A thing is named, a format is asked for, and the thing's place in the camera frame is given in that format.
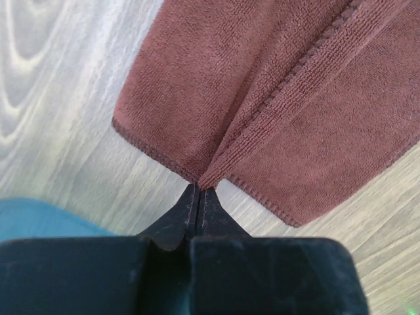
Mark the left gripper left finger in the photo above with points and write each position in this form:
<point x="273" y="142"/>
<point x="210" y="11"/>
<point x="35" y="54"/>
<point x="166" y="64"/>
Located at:
<point x="170" y="230"/>

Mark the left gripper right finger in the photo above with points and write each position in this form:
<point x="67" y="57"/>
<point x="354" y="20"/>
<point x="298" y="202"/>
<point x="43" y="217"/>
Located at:
<point x="213" y="221"/>

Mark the brown towel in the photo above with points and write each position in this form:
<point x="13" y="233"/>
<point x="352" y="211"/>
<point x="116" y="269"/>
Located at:
<point x="297" y="103"/>

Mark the teal plastic bin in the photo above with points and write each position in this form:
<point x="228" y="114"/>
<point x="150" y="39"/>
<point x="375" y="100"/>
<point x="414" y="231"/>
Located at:
<point x="32" y="218"/>

